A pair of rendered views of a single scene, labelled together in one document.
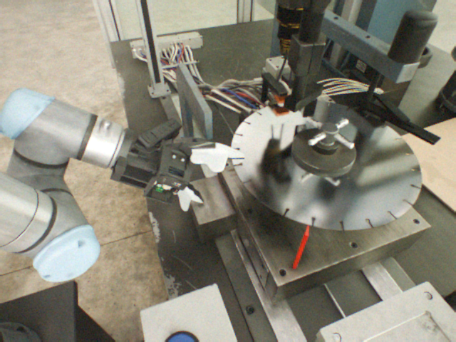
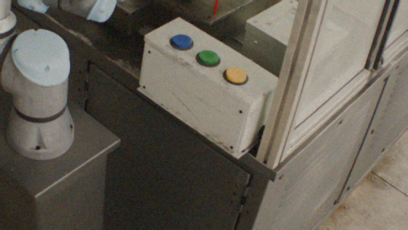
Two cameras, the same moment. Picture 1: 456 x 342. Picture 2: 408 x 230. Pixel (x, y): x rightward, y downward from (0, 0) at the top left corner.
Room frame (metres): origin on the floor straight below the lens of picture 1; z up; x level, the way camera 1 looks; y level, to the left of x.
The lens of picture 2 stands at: (-0.92, 0.74, 1.78)
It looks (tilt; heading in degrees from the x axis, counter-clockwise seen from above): 41 degrees down; 322
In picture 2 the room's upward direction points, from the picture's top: 12 degrees clockwise
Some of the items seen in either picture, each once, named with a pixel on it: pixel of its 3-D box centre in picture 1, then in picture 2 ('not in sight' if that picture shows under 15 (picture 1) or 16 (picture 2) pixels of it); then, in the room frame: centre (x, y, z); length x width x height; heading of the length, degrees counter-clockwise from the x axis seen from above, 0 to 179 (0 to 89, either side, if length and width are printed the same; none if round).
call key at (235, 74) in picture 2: not in sight; (235, 76); (-0.05, 0.01, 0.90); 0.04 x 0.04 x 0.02
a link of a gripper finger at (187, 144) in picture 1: (190, 150); not in sight; (0.38, 0.06, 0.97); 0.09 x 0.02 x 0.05; 93
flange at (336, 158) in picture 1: (324, 146); not in sight; (0.39, -0.17, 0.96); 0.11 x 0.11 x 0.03
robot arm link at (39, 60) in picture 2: not in sight; (37, 70); (0.09, 0.38, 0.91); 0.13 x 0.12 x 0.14; 39
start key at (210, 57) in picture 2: not in sight; (208, 59); (0.02, 0.03, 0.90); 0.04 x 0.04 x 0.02
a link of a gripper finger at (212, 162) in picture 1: (217, 159); not in sight; (0.36, 0.02, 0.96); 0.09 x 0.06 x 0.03; 93
